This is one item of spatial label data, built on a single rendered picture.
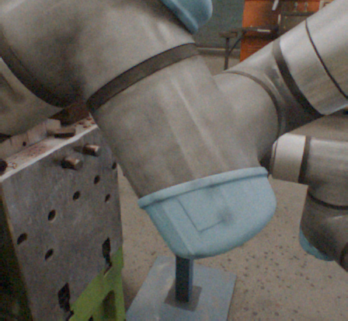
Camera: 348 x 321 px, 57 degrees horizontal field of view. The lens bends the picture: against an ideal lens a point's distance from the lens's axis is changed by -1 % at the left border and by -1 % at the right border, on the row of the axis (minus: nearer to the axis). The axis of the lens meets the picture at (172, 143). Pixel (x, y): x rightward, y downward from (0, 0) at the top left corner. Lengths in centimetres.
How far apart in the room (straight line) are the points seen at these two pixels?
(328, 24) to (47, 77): 18
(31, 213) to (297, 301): 125
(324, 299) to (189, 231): 155
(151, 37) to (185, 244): 11
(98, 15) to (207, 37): 804
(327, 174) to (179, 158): 37
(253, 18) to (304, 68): 374
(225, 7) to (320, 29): 785
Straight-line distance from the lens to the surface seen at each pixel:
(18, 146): 75
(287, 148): 51
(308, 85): 25
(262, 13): 398
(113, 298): 123
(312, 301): 169
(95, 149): 79
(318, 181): 52
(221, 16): 812
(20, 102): 20
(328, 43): 25
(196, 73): 17
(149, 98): 16
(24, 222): 73
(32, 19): 19
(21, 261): 76
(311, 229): 56
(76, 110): 87
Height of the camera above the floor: 120
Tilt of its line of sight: 24 degrees down
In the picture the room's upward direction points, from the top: straight up
